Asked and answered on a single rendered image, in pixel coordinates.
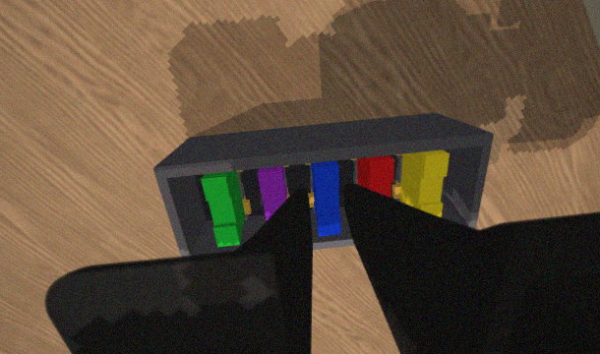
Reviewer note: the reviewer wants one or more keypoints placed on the blue blade fuse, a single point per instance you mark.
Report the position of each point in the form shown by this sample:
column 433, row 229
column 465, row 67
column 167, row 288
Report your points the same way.
column 326, row 197

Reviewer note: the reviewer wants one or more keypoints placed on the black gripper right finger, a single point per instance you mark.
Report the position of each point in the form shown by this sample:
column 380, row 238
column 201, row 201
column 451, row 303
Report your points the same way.
column 446, row 288

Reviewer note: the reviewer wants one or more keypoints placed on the dark grey fuse block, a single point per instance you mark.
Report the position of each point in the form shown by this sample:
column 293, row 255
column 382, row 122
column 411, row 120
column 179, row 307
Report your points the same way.
column 210, row 185

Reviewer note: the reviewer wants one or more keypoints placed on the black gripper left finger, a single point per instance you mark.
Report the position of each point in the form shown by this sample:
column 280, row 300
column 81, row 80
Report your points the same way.
column 259, row 295

